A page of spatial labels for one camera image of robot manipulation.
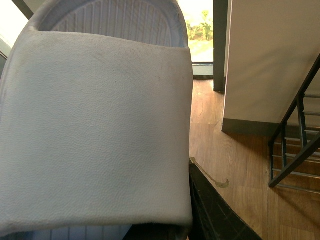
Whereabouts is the light blue slide slipper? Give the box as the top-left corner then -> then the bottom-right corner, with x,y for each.
0,0 -> 193,240

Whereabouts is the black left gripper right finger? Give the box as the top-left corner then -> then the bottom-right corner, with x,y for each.
188,157 -> 261,240

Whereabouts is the black metal shoe rack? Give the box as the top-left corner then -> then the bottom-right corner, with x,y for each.
268,58 -> 320,194

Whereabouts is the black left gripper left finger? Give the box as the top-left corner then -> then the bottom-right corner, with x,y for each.
123,223 -> 183,240

